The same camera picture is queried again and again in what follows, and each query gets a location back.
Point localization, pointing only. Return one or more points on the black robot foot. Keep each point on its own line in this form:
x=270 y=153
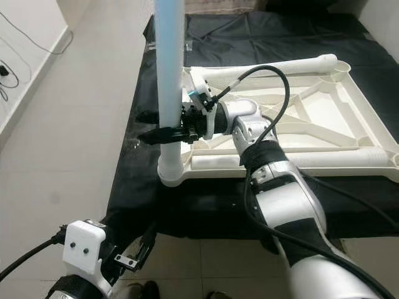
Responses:
x=216 y=295
x=143 y=290

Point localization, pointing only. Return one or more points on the black round basin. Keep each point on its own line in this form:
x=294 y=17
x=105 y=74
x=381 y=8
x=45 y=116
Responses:
x=299 y=5

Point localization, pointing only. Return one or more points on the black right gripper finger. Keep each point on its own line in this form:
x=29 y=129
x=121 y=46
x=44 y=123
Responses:
x=162 y=136
x=148 y=117

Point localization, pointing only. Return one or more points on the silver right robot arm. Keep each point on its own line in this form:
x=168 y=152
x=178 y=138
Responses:
x=287 y=205

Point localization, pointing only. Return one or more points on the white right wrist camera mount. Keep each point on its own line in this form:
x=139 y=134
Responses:
x=202 y=94

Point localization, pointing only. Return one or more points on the black left robot foot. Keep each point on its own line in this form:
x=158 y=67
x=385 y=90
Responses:
x=143 y=290

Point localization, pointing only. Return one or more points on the black power adapter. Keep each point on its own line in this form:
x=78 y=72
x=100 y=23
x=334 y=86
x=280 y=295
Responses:
x=5 y=70

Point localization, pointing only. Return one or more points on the white plastic table leg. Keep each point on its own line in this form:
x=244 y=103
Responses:
x=169 y=62
x=318 y=159
x=287 y=65

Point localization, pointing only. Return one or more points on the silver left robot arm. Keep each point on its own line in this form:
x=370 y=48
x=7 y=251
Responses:
x=78 y=291

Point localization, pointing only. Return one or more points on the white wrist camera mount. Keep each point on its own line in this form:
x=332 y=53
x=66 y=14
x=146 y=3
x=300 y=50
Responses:
x=86 y=246
x=202 y=94

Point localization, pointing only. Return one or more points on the beige patterned box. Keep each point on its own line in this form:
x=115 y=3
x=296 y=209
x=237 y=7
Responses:
x=218 y=6

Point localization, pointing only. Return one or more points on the black right robot foot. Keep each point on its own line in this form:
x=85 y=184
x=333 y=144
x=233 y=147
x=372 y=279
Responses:
x=216 y=295

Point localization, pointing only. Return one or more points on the clear tape strip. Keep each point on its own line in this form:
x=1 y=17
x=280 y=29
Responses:
x=193 y=45

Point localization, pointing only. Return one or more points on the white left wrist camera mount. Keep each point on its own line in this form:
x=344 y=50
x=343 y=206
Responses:
x=86 y=246

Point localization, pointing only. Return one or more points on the black tablecloth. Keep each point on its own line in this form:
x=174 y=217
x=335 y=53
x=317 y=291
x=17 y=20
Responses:
x=143 y=205

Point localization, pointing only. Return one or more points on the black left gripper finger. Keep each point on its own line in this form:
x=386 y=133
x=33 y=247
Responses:
x=147 y=243

